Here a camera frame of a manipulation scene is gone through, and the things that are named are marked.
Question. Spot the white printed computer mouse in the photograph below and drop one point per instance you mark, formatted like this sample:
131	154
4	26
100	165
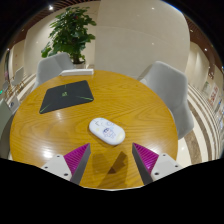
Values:
106	131

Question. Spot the white power strip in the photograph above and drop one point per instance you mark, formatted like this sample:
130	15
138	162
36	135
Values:
77	72

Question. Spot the grey-green shell chair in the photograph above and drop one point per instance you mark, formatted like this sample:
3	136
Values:
5	125

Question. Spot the black mouse pad green lines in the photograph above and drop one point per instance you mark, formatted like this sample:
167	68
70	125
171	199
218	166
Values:
66	96

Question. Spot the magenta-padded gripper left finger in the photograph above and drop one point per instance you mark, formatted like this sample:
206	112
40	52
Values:
60	166

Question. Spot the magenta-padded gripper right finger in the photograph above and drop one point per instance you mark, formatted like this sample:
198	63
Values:
163	165

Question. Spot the small white chair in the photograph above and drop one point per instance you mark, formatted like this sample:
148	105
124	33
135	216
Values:
18	76

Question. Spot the large green potted plant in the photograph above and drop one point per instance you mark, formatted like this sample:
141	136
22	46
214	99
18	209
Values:
70	31

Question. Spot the light grey shell chair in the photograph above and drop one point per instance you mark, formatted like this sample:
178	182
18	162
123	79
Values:
51	68
168	86

